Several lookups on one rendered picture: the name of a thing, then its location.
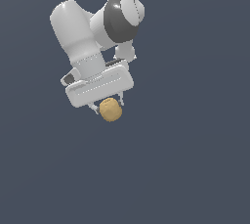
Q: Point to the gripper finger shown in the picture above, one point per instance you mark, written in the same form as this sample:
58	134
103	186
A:
121	99
93	107

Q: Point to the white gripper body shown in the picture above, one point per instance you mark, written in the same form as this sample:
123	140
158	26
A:
97	86

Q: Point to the tan rounded object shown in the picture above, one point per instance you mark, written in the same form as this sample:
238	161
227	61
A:
110	110

